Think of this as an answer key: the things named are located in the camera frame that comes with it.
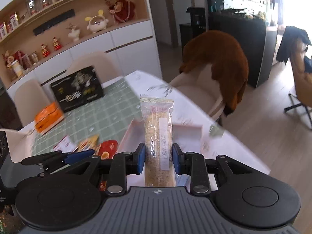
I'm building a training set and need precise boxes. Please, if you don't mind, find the yellow snack packet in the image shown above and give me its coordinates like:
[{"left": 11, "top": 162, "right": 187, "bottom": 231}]
[{"left": 77, "top": 135, "right": 99, "bottom": 152}]

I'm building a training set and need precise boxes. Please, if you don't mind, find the white cabinet with wooden shelves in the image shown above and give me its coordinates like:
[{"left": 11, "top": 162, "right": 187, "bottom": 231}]
[{"left": 0, "top": 0, "right": 163, "bottom": 127}]

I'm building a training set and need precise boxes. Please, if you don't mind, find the black wall power strip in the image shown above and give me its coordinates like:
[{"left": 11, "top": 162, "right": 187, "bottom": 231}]
[{"left": 33, "top": 9, "right": 75, "bottom": 36}]

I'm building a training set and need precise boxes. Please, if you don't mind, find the black water dispenser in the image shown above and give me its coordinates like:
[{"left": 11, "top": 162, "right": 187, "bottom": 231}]
[{"left": 179, "top": 7, "right": 207, "bottom": 47}]

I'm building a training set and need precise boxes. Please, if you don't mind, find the brown armchair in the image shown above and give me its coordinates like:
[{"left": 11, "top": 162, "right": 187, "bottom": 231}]
[{"left": 179, "top": 30, "right": 249, "bottom": 116}]

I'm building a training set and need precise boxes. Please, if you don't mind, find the white paper cup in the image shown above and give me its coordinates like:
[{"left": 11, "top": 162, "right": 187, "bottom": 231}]
[{"left": 11, "top": 60, "right": 24, "bottom": 76}]

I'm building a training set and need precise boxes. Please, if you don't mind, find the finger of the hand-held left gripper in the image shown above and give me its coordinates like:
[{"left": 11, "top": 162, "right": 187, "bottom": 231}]
[
  {"left": 21, "top": 150, "right": 95, "bottom": 167},
  {"left": 36, "top": 162, "right": 74, "bottom": 178}
]

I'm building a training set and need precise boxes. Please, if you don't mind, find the pink shallow tray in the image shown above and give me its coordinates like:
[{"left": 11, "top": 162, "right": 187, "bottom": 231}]
[{"left": 121, "top": 120, "right": 204, "bottom": 188}]

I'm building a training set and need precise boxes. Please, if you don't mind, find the green checked tablecloth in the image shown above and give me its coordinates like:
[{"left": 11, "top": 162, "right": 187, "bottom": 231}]
[{"left": 30, "top": 77, "right": 144, "bottom": 156}]

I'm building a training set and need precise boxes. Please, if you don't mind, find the beige dining chair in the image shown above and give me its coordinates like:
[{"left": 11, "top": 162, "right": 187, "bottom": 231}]
[
  {"left": 168, "top": 66, "right": 228, "bottom": 125},
  {"left": 65, "top": 51, "right": 119, "bottom": 79},
  {"left": 13, "top": 79, "right": 55, "bottom": 128},
  {"left": 0, "top": 129, "right": 33, "bottom": 162}
]

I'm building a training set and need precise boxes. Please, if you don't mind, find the orange cardboard box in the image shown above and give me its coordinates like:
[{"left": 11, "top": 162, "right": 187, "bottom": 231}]
[{"left": 34, "top": 102, "right": 65, "bottom": 135}]

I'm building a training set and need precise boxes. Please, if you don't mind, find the clear grain bar packet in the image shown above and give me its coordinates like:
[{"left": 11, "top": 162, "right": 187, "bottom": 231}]
[{"left": 140, "top": 94, "right": 176, "bottom": 187}]

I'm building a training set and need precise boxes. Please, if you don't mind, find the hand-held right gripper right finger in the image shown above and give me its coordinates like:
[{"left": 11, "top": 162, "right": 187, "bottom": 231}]
[{"left": 173, "top": 143, "right": 262, "bottom": 195}]

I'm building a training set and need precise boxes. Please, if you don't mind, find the white plush with yellow ears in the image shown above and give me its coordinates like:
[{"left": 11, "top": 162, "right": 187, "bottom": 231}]
[{"left": 85, "top": 10, "right": 109, "bottom": 34}]

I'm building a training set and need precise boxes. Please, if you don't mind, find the mustard lounge chair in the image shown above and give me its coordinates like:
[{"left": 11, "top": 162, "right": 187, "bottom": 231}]
[{"left": 284, "top": 38, "right": 312, "bottom": 125}]

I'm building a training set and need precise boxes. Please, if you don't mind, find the small white vase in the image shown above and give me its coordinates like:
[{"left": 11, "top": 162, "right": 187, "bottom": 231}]
[{"left": 67, "top": 24, "right": 81, "bottom": 42}]

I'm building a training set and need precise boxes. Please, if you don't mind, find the black garment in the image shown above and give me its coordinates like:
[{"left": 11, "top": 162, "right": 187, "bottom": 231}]
[{"left": 277, "top": 26, "right": 312, "bottom": 63}]

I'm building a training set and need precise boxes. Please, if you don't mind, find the red lion plush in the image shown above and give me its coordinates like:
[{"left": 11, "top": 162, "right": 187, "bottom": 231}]
[{"left": 105, "top": 0, "right": 136, "bottom": 24}]

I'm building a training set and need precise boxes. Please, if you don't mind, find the red gold figurine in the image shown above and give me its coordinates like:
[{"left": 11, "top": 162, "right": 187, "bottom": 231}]
[
  {"left": 40, "top": 44, "right": 51, "bottom": 58},
  {"left": 52, "top": 37, "right": 63, "bottom": 51}
]

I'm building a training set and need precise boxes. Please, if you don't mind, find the black aquarium cabinet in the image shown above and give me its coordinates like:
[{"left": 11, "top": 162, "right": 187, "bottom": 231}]
[{"left": 207, "top": 0, "right": 279, "bottom": 89}]

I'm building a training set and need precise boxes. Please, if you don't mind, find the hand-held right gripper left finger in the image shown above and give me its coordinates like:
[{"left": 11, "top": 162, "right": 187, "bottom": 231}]
[{"left": 56, "top": 143, "right": 146, "bottom": 195}]

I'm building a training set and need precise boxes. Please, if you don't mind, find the white snack packet red print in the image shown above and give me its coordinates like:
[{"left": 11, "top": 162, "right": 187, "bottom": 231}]
[{"left": 52, "top": 135, "right": 76, "bottom": 152}]

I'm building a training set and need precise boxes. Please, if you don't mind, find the black gift box gold print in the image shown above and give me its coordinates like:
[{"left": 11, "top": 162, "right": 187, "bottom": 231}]
[{"left": 50, "top": 66, "right": 105, "bottom": 113}]

